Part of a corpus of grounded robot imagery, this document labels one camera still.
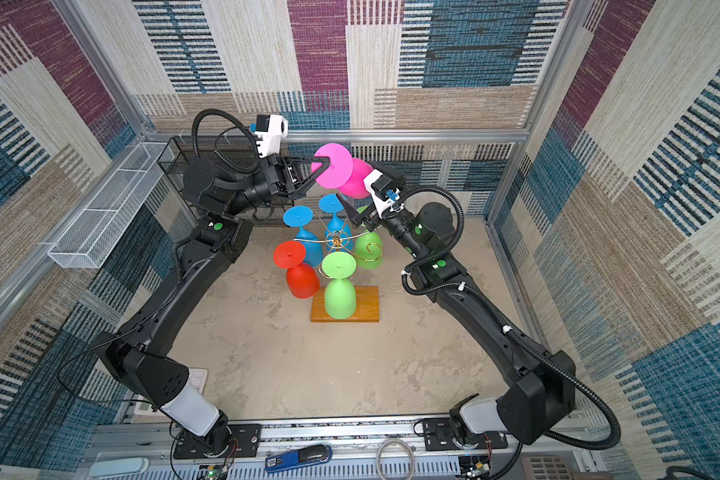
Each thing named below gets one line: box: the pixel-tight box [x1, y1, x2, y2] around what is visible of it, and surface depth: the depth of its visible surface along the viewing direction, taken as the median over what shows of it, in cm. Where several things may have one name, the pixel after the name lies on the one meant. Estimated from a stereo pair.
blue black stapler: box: [264, 444, 333, 474], surface depth 70 cm
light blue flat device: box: [88, 457, 149, 478], surface depth 73 cm
